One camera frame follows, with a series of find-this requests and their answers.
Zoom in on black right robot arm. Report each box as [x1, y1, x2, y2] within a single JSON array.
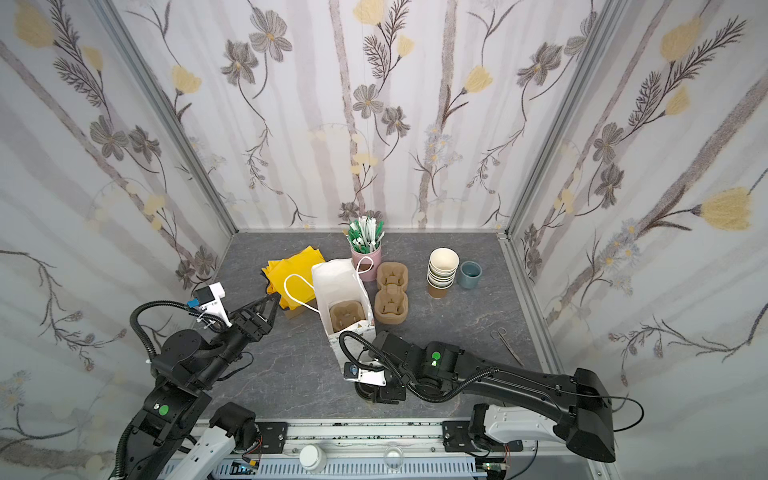
[[338, 331, 622, 463]]

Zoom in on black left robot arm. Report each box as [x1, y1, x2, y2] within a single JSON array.
[[111, 293, 280, 479]]

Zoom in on white round knob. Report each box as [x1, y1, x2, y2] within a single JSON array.
[[299, 444, 328, 474]]

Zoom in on clear glass cup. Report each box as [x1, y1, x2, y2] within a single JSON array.
[[383, 444, 405, 471]]

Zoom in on brown pulp carrier stack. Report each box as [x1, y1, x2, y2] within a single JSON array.
[[373, 262, 409, 325]]

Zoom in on stack of paper cups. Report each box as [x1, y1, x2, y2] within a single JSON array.
[[427, 247, 460, 299]]

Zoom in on teal ceramic cup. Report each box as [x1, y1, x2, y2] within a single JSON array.
[[456, 260, 483, 290]]

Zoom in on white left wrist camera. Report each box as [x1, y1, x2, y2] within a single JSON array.
[[186, 282, 232, 329]]

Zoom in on yellow paper napkin stack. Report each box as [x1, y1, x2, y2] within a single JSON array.
[[262, 246, 325, 310]]

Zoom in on white paper takeout bag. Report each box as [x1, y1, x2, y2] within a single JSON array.
[[302, 258, 376, 369]]

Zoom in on pink cup with straws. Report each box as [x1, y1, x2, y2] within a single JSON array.
[[346, 216, 385, 282]]

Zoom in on white perforated cable tray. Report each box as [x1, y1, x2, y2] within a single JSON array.
[[202, 457, 487, 479]]

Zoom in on small metal scissors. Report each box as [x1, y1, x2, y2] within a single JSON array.
[[490, 327, 524, 367]]

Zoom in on brown pulp cup carrier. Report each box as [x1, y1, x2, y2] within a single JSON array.
[[330, 300, 367, 333]]

